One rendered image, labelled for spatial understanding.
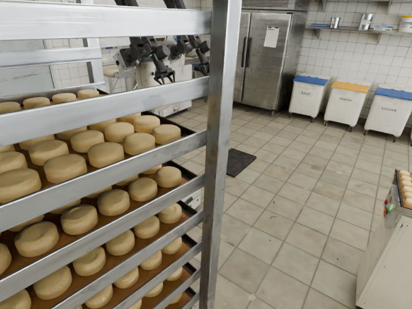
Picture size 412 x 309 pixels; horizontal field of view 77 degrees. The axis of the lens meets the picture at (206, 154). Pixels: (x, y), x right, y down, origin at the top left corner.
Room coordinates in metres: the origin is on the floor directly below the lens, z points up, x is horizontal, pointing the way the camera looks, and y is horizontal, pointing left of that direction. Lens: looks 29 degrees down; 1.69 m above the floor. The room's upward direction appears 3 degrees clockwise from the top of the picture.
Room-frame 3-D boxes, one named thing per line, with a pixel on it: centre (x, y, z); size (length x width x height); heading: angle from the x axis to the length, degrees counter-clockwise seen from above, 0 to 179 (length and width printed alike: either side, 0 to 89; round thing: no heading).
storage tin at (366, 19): (4.71, -2.45, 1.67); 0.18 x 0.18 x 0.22
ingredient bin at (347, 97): (4.48, -2.41, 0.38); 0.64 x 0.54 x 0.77; 147
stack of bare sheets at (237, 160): (2.93, -0.35, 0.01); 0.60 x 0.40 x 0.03; 146
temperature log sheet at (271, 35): (4.74, -1.00, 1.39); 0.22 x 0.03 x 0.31; 57
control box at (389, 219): (1.18, -1.07, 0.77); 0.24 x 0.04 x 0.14; 152
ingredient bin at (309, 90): (4.84, -1.87, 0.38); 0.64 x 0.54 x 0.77; 149
